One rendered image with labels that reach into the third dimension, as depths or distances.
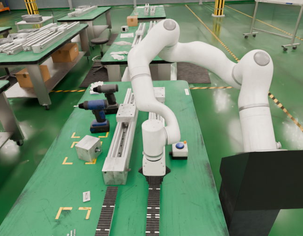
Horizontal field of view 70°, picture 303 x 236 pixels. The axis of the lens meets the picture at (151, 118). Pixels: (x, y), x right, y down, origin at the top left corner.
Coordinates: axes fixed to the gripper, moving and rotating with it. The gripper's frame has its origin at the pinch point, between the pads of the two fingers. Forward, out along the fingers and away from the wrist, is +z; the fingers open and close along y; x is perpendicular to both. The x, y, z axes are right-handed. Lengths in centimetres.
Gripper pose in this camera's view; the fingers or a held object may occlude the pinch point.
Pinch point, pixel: (154, 179)
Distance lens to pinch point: 106.3
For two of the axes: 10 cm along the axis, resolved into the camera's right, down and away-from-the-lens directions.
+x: 0.4, -5.5, 8.4
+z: 0.4, 8.4, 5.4
